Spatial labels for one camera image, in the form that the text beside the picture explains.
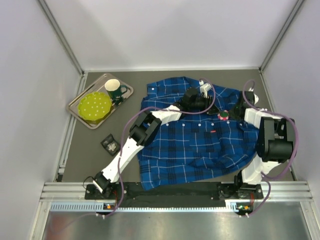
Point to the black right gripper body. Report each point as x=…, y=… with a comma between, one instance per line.
x=236, y=110

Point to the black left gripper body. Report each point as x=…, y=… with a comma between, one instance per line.
x=208, y=103

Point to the pink flower brooch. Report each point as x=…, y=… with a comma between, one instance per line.
x=223, y=115

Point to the silver maple leaf brooch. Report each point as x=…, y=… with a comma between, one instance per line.
x=111, y=147

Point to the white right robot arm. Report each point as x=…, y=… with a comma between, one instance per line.
x=276, y=143

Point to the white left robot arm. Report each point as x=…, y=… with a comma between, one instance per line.
x=141, y=130

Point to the blue plaid shirt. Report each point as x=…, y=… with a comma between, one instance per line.
x=197, y=147

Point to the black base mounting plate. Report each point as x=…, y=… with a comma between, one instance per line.
x=193, y=195

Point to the green mug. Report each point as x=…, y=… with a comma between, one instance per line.
x=114, y=89

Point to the yellow-green dotted plate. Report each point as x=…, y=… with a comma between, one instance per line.
x=94, y=107

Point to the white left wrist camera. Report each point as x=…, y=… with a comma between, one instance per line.
x=204, y=89

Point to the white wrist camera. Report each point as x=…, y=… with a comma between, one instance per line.
x=253, y=96
x=204, y=89

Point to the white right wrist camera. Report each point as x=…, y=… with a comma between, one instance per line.
x=253, y=96

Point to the small black frame box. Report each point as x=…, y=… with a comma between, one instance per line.
x=108, y=140

